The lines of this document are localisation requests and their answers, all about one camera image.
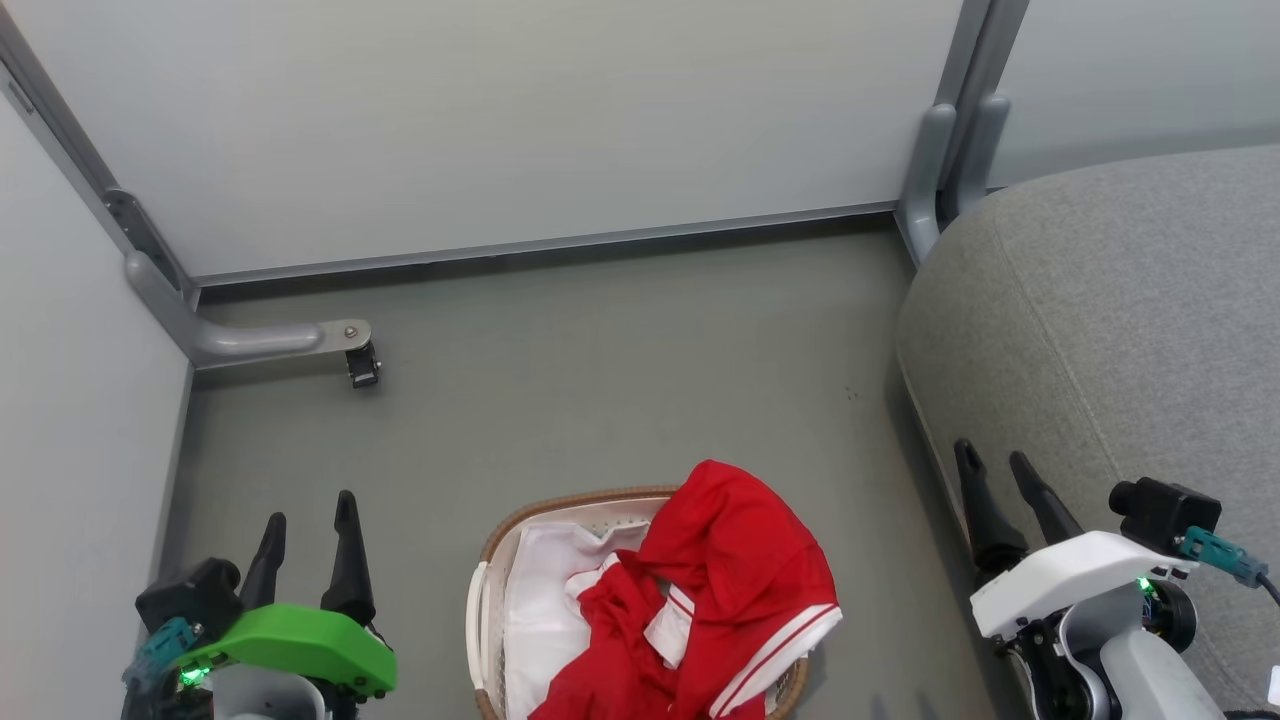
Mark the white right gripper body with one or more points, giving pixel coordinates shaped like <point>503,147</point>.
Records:
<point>1070,575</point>

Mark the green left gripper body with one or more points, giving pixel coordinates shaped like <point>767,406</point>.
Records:
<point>300,640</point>

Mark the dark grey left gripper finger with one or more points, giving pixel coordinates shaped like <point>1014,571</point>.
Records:
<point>348,570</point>
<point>265,570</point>

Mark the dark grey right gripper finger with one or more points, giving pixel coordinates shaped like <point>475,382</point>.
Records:
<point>1045,505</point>
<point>985,520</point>

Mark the red garment with white stripes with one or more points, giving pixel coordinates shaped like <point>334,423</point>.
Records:
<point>740,570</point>

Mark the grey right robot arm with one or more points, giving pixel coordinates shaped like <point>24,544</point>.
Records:
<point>1150,670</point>

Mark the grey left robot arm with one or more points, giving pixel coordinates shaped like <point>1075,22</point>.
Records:
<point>265,698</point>

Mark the grey fabric sofa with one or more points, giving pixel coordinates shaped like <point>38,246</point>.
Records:
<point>1120,330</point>

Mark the wicker laundry basket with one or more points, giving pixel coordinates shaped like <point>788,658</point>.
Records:
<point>495,560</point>

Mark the white cloth basket liner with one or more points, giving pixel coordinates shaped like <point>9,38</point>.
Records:
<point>545,610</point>

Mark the black caster wheel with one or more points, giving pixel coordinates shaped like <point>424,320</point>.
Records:
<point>363,368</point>

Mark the grey partition foot with caster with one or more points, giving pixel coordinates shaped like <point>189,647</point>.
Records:
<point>240,340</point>

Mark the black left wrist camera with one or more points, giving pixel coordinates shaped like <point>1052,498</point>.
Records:
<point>190,595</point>

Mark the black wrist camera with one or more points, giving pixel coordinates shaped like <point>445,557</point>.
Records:
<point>190,595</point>
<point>1165,512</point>

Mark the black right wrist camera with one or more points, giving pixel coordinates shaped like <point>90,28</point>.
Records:
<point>1165,512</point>

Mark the teal left camera connector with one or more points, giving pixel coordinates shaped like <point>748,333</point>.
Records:
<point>160,645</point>

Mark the teal camera connector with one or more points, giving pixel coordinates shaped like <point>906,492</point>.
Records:
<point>1222,552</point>
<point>160,645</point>

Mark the teal right camera connector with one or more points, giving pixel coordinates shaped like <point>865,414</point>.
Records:
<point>1222,552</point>

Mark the grey partition bottom rail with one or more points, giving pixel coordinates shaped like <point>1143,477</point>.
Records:
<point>540,245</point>

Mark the grey metal corner post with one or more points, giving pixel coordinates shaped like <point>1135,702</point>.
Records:
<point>90,170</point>

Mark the grey metal partition post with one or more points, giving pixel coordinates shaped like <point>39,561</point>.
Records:
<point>962,45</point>
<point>1000,45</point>

